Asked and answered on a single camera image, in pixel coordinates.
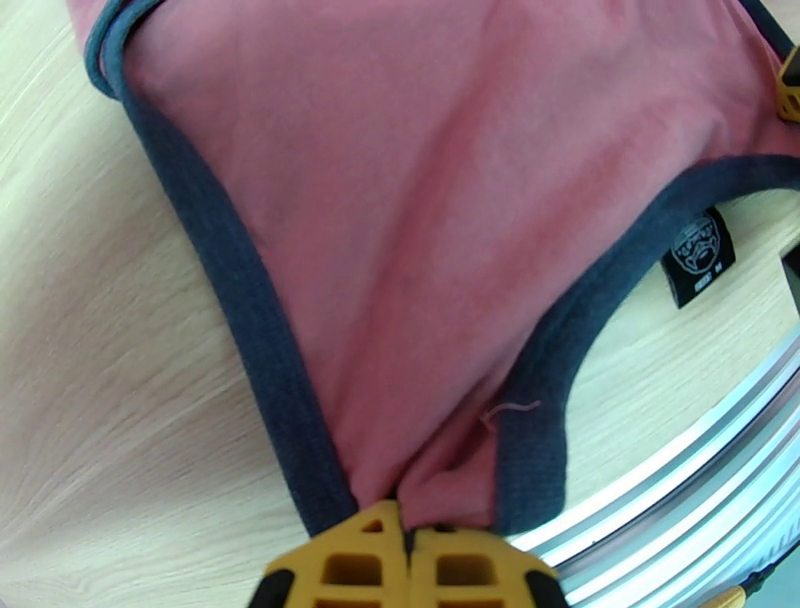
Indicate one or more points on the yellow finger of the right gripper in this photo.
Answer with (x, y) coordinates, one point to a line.
(790, 87)

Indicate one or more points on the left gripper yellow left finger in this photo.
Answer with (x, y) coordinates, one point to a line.
(350, 569)

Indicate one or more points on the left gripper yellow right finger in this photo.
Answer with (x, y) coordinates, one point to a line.
(475, 572)

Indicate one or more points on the red tank top grey trim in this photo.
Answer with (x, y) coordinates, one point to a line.
(406, 219)

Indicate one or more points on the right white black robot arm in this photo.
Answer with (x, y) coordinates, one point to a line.
(794, 269)

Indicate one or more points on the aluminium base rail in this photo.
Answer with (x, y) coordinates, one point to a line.
(687, 500)

